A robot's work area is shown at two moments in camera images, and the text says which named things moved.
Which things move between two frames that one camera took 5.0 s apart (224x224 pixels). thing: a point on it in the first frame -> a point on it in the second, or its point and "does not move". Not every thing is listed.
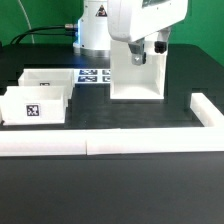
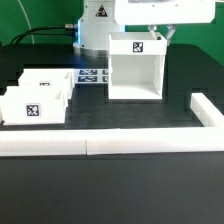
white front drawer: x=32 y=105 does not move
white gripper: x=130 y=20 -> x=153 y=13
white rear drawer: x=49 y=77 does not move
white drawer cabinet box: x=130 y=81 does not move
